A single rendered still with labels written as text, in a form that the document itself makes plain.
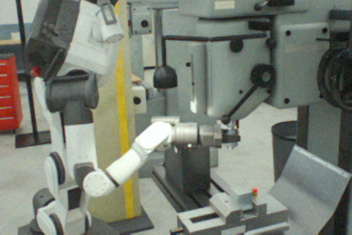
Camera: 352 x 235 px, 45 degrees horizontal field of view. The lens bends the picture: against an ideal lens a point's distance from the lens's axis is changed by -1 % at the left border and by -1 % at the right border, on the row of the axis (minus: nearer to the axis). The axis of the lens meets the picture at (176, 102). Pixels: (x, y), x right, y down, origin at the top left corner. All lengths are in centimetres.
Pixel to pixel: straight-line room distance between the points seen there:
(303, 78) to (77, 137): 71
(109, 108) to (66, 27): 169
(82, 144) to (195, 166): 52
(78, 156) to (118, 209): 204
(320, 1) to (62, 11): 81
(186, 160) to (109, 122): 150
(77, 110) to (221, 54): 46
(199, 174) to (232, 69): 59
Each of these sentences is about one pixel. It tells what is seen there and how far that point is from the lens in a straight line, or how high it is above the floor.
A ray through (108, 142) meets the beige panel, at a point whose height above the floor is 67.
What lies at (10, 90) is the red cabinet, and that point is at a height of 59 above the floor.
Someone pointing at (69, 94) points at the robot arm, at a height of 142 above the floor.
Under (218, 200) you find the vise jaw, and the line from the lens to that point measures 142.
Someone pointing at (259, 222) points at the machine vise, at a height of 98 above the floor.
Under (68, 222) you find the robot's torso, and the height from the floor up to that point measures 74.
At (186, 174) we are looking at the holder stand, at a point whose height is 101.
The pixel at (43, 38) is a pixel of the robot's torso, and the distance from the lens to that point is 138.
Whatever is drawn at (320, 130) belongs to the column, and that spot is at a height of 120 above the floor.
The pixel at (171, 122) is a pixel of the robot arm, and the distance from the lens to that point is 140.
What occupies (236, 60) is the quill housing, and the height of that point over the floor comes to 150.
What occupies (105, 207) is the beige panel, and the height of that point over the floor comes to 17.
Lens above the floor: 170
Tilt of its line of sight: 15 degrees down
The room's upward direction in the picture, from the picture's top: 2 degrees counter-clockwise
